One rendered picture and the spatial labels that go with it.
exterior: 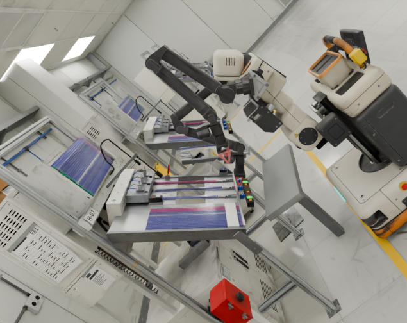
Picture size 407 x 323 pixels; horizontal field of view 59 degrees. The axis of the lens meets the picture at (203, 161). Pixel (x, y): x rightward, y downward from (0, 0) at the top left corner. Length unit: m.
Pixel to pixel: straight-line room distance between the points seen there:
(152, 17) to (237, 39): 2.20
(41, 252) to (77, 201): 0.32
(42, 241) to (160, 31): 8.13
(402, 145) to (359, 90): 0.38
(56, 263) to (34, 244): 0.15
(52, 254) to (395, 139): 1.84
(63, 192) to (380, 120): 1.63
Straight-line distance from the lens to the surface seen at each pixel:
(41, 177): 2.01
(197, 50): 9.70
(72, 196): 2.01
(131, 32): 9.82
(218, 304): 1.59
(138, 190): 2.21
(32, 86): 5.47
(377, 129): 1.99
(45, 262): 2.14
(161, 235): 1.90
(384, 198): 2.13
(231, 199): 2.18
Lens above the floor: 1.57
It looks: 15 degrees down
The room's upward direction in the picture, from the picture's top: 50 degrees counter-clockwise
